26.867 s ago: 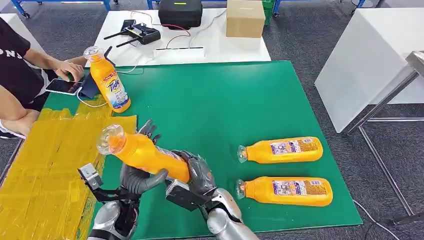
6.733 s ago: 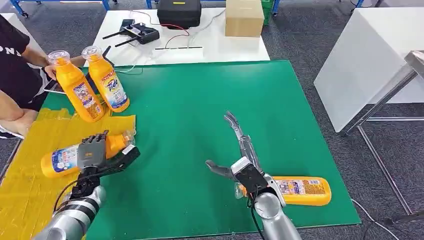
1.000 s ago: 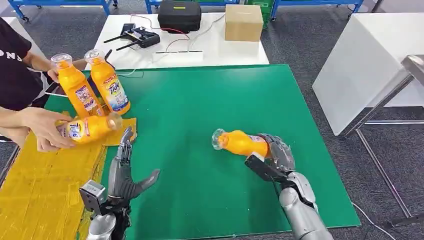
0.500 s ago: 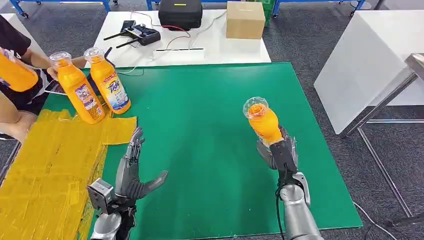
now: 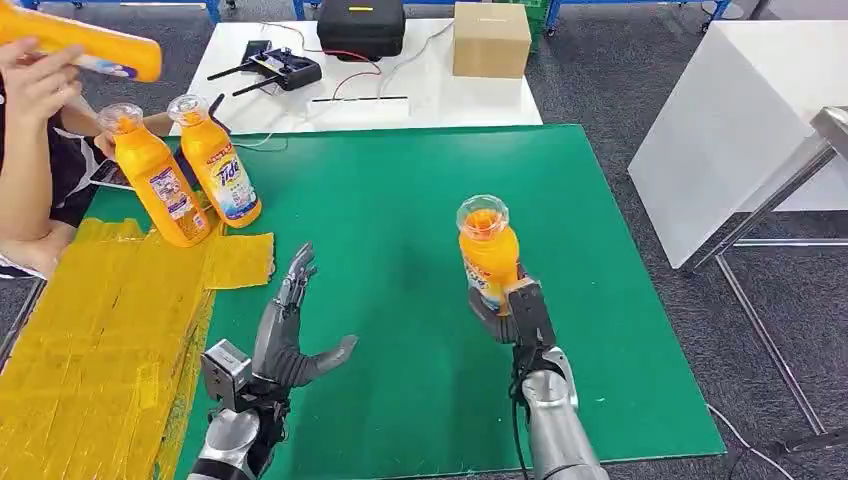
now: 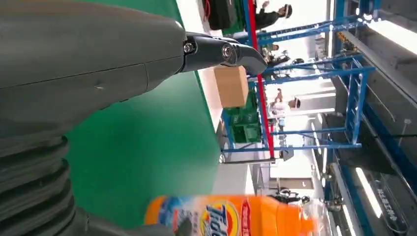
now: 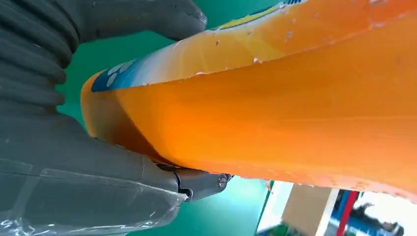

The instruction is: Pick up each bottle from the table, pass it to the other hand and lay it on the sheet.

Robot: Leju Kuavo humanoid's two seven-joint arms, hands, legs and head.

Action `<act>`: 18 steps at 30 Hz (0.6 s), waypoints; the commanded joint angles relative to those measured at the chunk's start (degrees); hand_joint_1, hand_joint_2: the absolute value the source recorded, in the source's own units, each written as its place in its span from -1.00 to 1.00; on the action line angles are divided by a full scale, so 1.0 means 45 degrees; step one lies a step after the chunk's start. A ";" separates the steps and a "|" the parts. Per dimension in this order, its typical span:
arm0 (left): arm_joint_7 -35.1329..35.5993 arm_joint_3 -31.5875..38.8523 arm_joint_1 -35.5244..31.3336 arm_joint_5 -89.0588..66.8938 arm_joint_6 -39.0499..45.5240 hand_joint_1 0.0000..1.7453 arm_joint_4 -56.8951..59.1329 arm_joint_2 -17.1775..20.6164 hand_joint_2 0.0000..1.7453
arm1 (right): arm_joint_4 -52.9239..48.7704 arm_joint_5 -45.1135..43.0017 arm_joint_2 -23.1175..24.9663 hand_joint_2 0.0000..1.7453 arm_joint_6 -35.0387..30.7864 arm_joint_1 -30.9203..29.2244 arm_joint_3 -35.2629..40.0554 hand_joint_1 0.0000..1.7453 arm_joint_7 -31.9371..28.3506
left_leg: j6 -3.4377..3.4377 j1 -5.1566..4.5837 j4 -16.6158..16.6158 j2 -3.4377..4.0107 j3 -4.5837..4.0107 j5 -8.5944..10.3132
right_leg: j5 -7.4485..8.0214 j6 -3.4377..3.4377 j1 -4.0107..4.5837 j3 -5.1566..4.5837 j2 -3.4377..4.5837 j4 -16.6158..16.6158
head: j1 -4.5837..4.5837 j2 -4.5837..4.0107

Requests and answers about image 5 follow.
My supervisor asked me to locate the person's right hand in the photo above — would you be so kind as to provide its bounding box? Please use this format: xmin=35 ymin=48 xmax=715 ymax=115
xmin=0 ymin=36 xmax=86 ymax=130

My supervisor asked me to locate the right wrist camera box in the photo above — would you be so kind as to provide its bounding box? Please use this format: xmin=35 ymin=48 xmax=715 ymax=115
xmin=505 ymin=278 xmax=559 ymax=351

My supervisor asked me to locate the black phone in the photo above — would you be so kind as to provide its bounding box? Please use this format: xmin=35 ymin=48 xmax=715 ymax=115
xmin=241 ymin=39 xmax=273 ymax=66

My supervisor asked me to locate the person's left hand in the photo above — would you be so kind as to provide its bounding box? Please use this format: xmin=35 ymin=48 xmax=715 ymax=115
xmin=92 ymin=129 xmax=121 ymax=162

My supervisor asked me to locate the cardboard box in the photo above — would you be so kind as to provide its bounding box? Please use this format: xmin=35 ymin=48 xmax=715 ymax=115
xmin=452 ymin=1 xmax=533 ymax=80

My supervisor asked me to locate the red cable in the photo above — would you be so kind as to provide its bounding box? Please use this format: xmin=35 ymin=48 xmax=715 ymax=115
xmin=323 ymin=48 xmax=384 ymax=101

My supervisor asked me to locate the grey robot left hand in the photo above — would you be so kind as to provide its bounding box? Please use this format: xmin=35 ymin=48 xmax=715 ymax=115
xmin=250 ymin=241 xmax=360 ymax=393

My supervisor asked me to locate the green mat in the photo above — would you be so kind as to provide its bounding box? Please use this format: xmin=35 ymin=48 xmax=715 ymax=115
xmin=86 ymin=124 xmax=727 ymax=480

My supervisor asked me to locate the orange detergent bottle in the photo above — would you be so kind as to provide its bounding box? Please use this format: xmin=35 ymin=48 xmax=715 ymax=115
xmin=97 ymin=102 xmax=212 ymax=249
xmin=455 ymin=193 xmax=523 ymax=314
xmin=0 ymin=0 xmax=164 ymax=84
xmin=166 ymin=93 xmax=264 ymax=231

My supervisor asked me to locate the black remote controller with antennas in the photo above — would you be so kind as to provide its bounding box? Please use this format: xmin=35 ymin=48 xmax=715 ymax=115
xmin=206 ymin=46 xmax=324 ymax=99

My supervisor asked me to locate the green crate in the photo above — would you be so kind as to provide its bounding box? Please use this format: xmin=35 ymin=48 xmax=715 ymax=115
xmin=493 ymin=0 xmax=554 ymax=54

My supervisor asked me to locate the white charging cable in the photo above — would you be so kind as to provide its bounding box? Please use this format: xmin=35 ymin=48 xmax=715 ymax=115
xmin=231 ymin=131 xmax=280 ymax=150

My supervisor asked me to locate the thin grey cable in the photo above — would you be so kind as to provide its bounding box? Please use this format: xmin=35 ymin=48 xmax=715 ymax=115
xmin=378 ymin=21 xmax=457 ymax=94

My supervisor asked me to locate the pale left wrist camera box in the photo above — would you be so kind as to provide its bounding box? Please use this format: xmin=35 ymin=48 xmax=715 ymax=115
xmin=199 ymin=339 xmax=254 ymax=413

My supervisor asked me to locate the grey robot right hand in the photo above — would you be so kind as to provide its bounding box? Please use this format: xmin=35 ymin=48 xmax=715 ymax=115
xmin=466 ymin=264 xmax=531 ymax=347

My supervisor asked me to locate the person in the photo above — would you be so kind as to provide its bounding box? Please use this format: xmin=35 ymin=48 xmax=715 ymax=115
xmin=0 ymin=36 xmax=175 ymax=281

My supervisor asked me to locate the black carrying case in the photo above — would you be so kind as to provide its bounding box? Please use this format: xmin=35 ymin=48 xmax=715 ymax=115
xmin=316 ymin=0 xmax=407 ymax=62

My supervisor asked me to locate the dark blue tablet case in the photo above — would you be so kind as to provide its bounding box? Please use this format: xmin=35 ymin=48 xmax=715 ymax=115
xmin=173 ymin=92 xmax=232 ymax=195

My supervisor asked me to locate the steel table frame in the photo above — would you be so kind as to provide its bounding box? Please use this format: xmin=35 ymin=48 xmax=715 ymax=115
xmin=682 ymin=105 xmax=848 ymax=458

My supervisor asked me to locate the large white table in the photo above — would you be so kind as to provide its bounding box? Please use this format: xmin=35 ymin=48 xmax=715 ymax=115
xmin=627 ymin=19 xmax=848 ymax=271

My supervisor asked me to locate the grey floor cable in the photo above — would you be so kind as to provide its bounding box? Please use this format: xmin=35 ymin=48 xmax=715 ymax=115
xmin=707 ymin=402 xmax=796 ymax=480

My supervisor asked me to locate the yellow sheet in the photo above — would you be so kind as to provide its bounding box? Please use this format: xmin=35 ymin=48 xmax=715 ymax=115
xmin=0 ymin=215 xmax=276 ymax=480

